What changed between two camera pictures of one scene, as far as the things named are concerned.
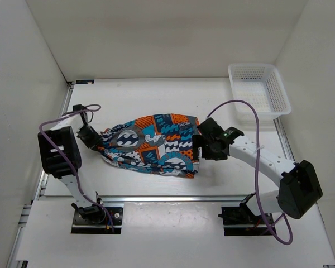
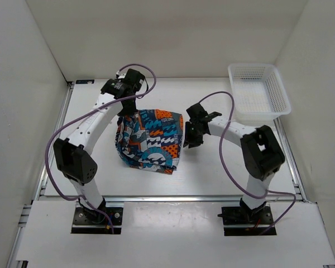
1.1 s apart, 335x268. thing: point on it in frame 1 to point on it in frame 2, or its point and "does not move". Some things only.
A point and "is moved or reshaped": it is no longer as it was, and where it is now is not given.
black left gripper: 92,143 to 130,111
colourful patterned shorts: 162,143 is moved or reshaped
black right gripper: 199,140 to 188,139
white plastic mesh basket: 261,85 does not move
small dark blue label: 85,81 does not move
